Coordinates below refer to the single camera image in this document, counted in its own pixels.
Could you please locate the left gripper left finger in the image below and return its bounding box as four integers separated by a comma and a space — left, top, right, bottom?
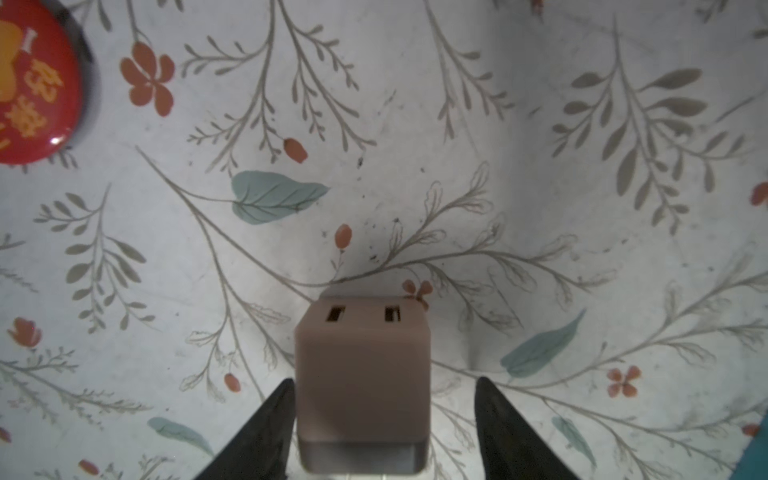
196, 379, 296, 480

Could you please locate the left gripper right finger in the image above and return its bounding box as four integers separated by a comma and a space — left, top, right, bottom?
474, 377, 577, 480

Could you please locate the pink plug adapter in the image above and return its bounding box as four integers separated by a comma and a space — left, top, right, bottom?
294, 297, 431, 475

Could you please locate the blue power strip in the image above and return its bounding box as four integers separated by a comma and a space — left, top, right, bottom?
730, 417, 768, 480

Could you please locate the floral table mat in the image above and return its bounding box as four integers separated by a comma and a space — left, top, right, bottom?
1, 1, 767, 479

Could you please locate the red round badge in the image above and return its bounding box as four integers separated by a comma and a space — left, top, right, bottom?
1, 0, 86, 166

